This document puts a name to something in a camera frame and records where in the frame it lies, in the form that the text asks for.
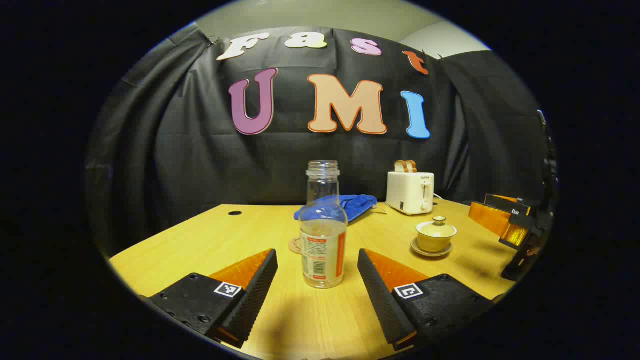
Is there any blue folded towel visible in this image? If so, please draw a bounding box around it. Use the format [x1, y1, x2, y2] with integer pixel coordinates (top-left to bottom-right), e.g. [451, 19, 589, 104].
[294, 194, 378, 223]

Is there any cream ceramic teacup lid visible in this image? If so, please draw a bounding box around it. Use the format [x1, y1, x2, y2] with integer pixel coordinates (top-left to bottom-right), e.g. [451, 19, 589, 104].
[416, 216, 458, 239]

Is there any clear plastic water bottle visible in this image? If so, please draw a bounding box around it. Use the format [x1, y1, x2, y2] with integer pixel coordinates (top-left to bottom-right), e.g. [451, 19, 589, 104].
[299, 160, 349, 290]

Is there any white toaster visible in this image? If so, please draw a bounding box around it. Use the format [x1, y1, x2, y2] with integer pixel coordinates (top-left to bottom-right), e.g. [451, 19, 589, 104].
[386, 171, 435, 216]

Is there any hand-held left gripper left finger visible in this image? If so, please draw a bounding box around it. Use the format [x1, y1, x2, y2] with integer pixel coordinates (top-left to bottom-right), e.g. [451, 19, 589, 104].
[145, 248, 279, 349]

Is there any cream ceramic saucer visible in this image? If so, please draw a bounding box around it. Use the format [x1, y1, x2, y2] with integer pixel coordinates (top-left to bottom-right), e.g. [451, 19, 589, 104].
[411, 237, 454, 258]

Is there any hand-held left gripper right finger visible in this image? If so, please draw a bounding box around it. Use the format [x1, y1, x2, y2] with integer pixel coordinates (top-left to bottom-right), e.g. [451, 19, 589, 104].
[357, 248, 501, 351]

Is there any cream ceramic teacup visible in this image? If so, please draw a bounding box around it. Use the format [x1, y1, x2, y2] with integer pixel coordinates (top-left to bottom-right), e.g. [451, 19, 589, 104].
[416, 227, 458, 253]

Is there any black backdrop cloth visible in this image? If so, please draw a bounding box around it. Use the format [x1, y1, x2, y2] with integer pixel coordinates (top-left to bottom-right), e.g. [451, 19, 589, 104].
[85, 25, 551, 256]

